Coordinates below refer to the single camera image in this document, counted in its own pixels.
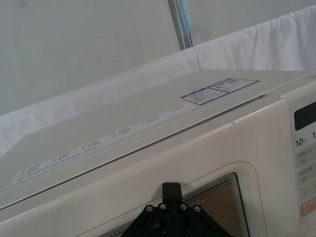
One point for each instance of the cream microwave oven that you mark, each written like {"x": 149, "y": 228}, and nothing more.
{"x": 123, "y": 118}

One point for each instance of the oven control panel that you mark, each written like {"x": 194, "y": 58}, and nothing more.
{"x": 304, "y": 158}

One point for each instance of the grey striped post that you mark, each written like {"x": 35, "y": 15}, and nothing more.
{"x": 181, "y": 27}

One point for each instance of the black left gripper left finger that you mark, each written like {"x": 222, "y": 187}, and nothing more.
{"x": 150, "y": 222}

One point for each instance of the white curtain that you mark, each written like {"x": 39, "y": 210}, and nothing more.
{"x": 247, "y": 49}

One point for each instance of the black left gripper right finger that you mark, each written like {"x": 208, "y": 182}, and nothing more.
{"x": 192, "y": 222}

